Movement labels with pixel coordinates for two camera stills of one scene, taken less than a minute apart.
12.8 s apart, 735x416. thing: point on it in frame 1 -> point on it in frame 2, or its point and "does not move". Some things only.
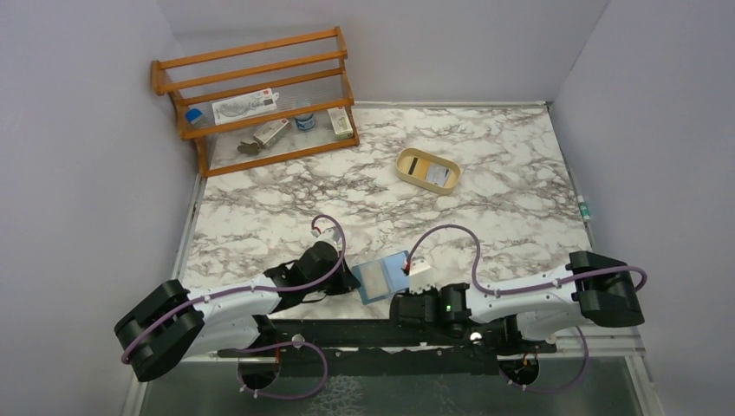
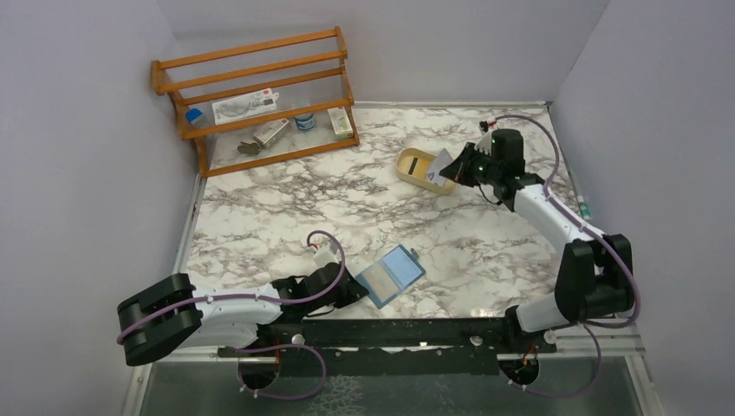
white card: x=438 y=174 does not move
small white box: x=267 y=133 does not move
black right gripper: x=406 y=305 -> x=470 y=163
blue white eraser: x=197 y=118 does not move
